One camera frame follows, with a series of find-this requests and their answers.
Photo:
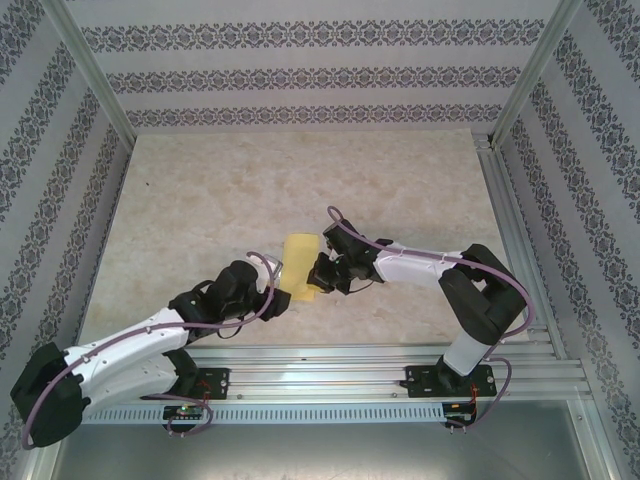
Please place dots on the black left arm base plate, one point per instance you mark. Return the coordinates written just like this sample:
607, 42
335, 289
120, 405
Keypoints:
220, 382

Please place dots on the aluminium mounting rail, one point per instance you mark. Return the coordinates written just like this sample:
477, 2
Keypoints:
320, 372

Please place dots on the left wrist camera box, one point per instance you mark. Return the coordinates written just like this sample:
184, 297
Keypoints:
270, 265

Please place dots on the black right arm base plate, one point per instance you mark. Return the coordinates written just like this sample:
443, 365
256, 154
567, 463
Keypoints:
417, 380

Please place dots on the grey sheet metal panel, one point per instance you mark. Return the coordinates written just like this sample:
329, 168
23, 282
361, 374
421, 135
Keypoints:
320, 455

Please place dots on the aluminium frame post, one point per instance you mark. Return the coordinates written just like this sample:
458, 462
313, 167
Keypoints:
91, 70
535, 70

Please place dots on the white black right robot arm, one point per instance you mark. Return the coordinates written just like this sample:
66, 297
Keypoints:
480, 300

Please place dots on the aluminium side rail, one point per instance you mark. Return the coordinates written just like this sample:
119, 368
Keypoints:
505, 210

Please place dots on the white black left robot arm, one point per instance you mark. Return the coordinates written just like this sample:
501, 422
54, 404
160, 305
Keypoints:
130, 345

